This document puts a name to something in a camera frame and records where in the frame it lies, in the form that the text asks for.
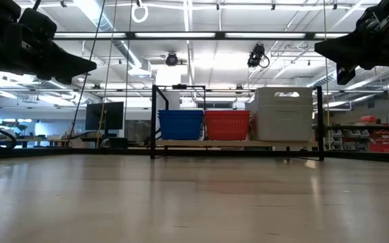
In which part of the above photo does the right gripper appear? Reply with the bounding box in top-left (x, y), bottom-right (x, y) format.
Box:
top-left (314, 0), bottom-right (389, 86)

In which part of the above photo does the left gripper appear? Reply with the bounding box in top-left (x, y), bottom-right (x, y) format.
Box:
top-left (0, 20), bottom-right (98, 86)

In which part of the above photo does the blue slotted plastic basket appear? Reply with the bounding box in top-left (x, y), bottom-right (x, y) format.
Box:
top-left (157, 109), bottom-right (205, 119)
top-left (159, 116), bottom-right (203, 141)

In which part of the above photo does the red slotted plastic basket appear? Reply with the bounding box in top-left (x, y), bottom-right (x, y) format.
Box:
top-left (204, 110), bottom-right (251, 141)

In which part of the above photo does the white LED light bar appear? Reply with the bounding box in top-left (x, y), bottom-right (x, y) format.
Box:
top-left (314, 32), bottom-right (350, 38)
top-left (224, 32), bottom-right (307, 38)
top-left (134, 32), bottom-right (217, 38)
top-left (54, 32), bottom-right (127, 38)

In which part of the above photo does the black computer monitor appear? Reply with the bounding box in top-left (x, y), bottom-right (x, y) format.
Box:
top-left (85, 101), bottom-right (125, 139)

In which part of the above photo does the background office desk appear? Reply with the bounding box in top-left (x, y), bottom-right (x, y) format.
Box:
top-left (0, 133), bottom-right (90, 149)

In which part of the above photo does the black overhead rig beam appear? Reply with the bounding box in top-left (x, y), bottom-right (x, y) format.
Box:
top-left (54, 31), bottom-right (351, 41)

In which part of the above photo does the rack with red bins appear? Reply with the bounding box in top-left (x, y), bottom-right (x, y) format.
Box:
top-left (325, 114), bottom-right (389, 155)

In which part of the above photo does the thin black cable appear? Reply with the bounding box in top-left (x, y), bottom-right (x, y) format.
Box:
top-left (66, 0), bottom-right (107, 142)

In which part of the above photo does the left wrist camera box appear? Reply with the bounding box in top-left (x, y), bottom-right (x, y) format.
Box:
top-left (18, 7), bottom-right (57, 42)

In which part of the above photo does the thin grey hanging cable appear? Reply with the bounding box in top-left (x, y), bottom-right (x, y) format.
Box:
top-left (123, 0), bottom-right (131, 136)

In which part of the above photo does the black aluminium table frame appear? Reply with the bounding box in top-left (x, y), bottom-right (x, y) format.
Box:
top-left (0, 147), bottom-right (389, 165)

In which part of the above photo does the black ceiling-mounted camera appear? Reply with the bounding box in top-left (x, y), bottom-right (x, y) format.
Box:
top-left (247, 43), bottom-right (271, 69)

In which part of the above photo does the white cable loop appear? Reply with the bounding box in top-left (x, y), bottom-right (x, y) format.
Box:
top-left (130, 1), bottom-right (149, 24)

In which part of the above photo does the black overhead camera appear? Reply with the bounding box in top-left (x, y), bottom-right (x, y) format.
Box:
top-left (165, 51), bottom-right (180, 67)

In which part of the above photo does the black frame wooden shelf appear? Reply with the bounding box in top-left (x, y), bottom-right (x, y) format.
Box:
top-left (149, 84), bottom-right (325, 161)

